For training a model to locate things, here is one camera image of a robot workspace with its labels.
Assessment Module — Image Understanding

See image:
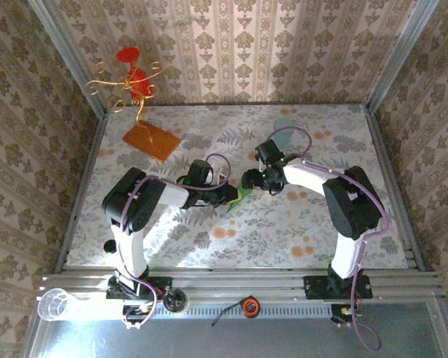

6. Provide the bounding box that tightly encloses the black round connector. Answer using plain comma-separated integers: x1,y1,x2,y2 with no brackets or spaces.
162,289,190,313

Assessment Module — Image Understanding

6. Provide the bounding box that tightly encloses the small black controller board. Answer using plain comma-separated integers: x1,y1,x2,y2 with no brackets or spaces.
122,302,156,331
330,304,364,327

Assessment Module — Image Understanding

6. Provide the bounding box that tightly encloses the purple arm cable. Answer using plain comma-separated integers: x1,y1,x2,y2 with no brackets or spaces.
263,125,391,353
119,153,232,331

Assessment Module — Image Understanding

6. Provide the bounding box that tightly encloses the orange black tape measure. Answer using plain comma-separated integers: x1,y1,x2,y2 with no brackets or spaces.
211,295,261,327

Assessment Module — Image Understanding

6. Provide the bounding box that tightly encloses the green square paper sheet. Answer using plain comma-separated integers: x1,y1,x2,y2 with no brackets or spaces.
225,185,253,216

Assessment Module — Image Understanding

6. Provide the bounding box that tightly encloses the grey metal plate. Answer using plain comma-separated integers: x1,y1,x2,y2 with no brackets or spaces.
24,301,448,358

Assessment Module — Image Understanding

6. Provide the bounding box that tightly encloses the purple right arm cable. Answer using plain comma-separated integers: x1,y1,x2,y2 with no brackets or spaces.
263,125,391,353

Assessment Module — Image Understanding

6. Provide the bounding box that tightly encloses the gold wire stand orange base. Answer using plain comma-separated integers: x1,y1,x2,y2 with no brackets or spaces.
84,59,182,163

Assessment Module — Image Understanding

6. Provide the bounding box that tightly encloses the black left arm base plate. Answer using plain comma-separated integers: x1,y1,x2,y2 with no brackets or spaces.
105,277,172,300

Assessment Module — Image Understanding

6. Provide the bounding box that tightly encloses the aluminium mounting rail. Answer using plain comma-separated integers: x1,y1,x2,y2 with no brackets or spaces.
40,268,444,304

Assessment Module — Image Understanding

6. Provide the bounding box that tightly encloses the teal translucent plastic cup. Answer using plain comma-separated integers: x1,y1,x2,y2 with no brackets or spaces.
274,117,296,149

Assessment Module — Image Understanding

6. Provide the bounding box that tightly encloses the aluminium side rail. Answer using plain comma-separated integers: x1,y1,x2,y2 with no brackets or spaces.
364,106,429,271
55,115,109,273

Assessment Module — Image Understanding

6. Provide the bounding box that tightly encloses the clear plastic cup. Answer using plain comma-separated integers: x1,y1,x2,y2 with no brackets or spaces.
37,287,84,322

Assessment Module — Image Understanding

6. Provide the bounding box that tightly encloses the floral print tablecloth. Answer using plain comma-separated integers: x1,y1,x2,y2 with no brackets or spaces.
65,104,410,269

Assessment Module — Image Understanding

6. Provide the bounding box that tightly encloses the red plastic wine glass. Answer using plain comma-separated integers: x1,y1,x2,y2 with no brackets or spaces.
115,46,152,101

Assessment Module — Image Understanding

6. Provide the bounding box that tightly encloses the slotted grey cable duct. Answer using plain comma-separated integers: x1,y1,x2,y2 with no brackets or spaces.
186,305,333,318

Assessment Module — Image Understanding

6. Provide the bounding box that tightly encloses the aluminium corner post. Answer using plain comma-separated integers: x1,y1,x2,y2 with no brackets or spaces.
365,0,441,111
28,0,109,119

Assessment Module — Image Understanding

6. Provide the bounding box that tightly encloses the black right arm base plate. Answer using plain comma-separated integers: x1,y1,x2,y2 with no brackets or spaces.
303,274,374,301

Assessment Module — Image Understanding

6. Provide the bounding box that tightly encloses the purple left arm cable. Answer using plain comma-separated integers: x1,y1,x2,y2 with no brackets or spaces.
119,153,232,331

